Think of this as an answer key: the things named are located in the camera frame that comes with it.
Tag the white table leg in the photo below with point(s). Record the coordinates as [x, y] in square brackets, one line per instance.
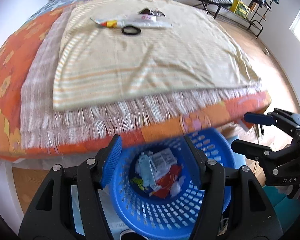
[13, 182]

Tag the checked fringed cloth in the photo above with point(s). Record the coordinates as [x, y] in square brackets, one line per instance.
[40, 105]

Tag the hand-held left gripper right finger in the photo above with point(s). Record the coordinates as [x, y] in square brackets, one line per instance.
[193, 165]

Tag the yellow plastic crate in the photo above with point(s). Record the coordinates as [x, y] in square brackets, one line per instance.
[239, 8]

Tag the teal yellow small packet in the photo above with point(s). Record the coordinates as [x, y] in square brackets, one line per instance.
[138, 183]

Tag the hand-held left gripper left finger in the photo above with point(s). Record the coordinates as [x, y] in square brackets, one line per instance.
[112, 160]

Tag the blue white medicine box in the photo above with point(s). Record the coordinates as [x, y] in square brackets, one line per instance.
[163, 160]

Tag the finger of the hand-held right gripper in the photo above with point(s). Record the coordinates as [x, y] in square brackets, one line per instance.
[257, 118]
[250, 151]

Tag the yellow striped cloth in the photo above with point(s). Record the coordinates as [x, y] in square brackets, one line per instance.
[152, 62]

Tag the person's teal trouser leg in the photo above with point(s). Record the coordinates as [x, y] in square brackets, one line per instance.
[282, 205]

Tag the white orange tube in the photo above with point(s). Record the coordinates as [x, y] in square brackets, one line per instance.
[130, 21]

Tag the white tissue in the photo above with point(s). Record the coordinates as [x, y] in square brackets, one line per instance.
[176, 187]

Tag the black clothes rack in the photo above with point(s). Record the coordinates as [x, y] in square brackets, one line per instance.
[258, 22]

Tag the red carton box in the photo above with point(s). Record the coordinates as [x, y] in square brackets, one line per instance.
[166, 182]

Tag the white plastic bag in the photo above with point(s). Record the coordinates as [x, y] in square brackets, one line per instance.
[146, 170]

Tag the dark snack wrapper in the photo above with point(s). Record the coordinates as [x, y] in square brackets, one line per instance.
[151, 12]

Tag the orange floral tablecloth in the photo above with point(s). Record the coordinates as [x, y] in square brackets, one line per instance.
[5, 100]

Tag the blue plastic basket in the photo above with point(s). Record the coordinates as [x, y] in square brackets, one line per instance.
[165, 212]

